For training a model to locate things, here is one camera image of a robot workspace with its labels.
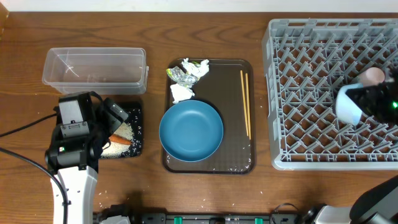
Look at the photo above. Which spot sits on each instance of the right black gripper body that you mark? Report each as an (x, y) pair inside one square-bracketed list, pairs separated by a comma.
[(387, 104)]

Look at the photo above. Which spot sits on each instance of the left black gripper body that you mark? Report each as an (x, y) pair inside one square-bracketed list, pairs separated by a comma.
[(98, 130)]

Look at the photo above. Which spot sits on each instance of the light blue bowl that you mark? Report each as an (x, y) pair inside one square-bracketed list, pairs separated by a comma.
[(345, 108)]

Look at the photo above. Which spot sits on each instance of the orange carrot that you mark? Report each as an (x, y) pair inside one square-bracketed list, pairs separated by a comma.
[(119, 140)]

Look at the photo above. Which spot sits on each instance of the pale pink cup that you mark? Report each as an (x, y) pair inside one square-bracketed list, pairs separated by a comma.
[(370, 77)]

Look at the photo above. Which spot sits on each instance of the white rice pile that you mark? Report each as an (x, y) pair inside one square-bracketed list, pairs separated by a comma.
[(130, 132)]

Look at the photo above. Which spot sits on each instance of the dark blue plate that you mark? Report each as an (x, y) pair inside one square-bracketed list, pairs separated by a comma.
[(191, 131)]

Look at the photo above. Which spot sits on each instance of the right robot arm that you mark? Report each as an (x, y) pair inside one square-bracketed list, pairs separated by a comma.
[(378, 205)]

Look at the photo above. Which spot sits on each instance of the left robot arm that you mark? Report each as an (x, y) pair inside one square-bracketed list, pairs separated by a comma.
[(73, 185)]

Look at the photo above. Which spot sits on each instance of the black waste tray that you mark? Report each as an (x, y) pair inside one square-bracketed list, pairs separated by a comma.
[(136, 124)]

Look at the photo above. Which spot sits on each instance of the grey dishwasher rack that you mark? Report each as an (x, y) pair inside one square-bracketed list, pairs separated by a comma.
[(306, 62)]

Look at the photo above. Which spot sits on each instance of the clear plastic bin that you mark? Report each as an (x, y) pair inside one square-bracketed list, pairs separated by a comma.
[(104, 70)]

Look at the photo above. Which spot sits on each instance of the crumpled white tissue lower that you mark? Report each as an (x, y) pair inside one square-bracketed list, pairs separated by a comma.
[(181, 93)]

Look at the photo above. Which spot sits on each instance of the crumpled white tissue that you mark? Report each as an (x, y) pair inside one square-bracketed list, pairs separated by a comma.
[(196, 69), (181, 93)]

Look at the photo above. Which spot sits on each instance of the crumpled foil wrapper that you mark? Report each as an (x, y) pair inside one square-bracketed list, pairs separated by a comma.
[(180, 77)]

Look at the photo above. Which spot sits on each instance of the crumpled white tissue top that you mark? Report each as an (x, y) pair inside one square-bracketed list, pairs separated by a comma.
[(196, 69)]

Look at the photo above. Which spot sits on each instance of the dark brown serving tray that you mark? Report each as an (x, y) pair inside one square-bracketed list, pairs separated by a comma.
[(221, 88)]

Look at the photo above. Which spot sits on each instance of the wooden chopstick left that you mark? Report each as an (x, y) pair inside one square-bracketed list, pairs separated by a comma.
[(244, 103)]

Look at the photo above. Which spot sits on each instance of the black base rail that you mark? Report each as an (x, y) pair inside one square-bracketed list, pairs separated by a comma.
[(123, 214)]

